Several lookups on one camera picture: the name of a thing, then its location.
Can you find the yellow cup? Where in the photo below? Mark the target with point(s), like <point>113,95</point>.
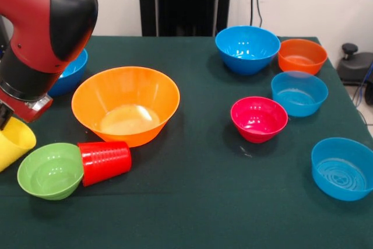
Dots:
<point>14,144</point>

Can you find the green bowl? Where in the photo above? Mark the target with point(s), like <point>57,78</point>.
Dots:
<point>49,173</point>

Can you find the orange bowl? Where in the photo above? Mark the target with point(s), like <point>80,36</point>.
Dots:
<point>301,62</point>

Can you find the black equipment case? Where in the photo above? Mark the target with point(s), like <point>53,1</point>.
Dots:
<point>3,39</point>

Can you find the large blue bowl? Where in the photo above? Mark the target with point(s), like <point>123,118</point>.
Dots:
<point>247,53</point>
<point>71,77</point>

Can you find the large yellow bowl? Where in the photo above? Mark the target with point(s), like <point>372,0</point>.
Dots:
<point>125,91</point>

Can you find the pink bowl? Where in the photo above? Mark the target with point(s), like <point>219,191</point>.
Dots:
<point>256,132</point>

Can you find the small blue bowl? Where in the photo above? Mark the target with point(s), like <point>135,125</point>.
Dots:
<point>326,173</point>
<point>300,106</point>

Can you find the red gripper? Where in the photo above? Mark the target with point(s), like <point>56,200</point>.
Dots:
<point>29,115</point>

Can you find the dark green tablecloth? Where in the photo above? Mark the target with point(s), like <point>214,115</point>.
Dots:
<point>189,187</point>

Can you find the red cup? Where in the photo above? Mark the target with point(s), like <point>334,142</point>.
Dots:
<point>106,161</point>

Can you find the black stand base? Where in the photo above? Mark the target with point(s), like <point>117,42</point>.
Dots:
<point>355,65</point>

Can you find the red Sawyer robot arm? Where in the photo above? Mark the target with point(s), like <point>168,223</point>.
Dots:
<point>43,13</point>

